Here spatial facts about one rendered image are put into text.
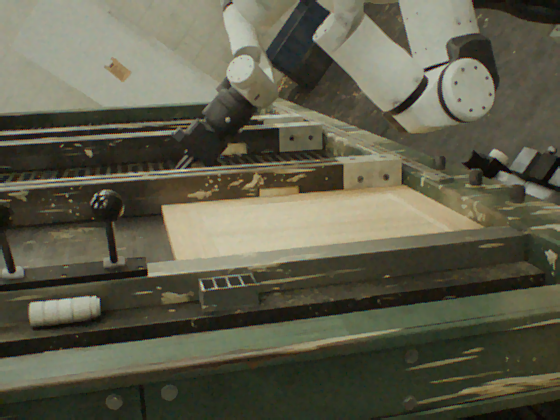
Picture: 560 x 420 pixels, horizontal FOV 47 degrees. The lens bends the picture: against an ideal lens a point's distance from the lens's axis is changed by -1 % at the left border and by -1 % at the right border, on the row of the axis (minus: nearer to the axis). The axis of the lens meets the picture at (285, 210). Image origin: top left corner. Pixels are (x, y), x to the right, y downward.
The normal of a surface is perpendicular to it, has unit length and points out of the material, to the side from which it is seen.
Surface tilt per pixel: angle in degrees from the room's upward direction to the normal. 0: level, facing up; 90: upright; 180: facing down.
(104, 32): 90
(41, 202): 90
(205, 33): 90
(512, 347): 90
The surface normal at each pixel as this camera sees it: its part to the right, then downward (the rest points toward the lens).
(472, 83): 0.43, -0.04
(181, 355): -0.03, -0.96
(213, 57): 0.19, 0.33
